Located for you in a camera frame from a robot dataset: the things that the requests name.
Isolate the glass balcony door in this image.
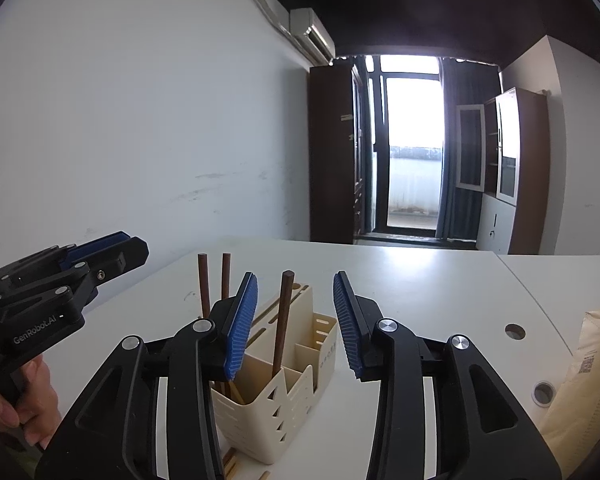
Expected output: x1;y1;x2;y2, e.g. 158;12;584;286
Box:
364;54;444;237

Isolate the white brown glass cabinet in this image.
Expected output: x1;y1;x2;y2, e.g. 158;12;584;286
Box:
457;88;550;255

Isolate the white air conditioner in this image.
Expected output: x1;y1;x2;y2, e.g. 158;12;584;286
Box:
289;8;336;65

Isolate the brown paper bag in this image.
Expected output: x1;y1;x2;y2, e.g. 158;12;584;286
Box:
539;310;600;477

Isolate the cream plastic utensil holder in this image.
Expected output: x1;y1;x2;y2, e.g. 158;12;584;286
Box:
212;283;338;465

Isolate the dark brown chopstick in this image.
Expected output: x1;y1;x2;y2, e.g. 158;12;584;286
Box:
221;252;232;299
197;254;211;318
272;270;294;377

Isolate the person left hand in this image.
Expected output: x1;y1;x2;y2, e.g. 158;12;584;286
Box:
0;356;61;448

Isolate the dark wooden wardrobe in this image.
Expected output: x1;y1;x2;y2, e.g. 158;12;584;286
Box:
308;61;364;245

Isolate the dark blue curtain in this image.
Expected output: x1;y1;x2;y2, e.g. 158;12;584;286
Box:
437;58;501;240

